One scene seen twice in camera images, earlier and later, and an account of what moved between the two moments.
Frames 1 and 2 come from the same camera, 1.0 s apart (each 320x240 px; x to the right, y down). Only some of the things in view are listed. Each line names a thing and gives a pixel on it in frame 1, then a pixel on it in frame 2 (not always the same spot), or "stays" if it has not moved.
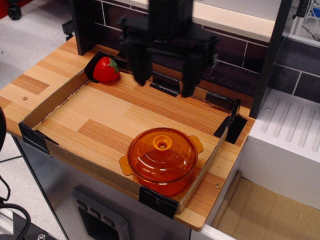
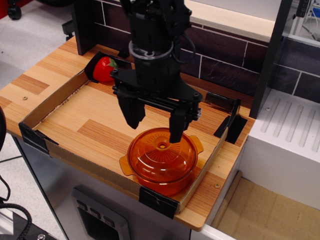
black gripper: x=169 y=28 -> x=157 y=78
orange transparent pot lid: x=162 y=155 stays
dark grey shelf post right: x=268 y=73 stays
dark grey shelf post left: x=84 y=22 stays
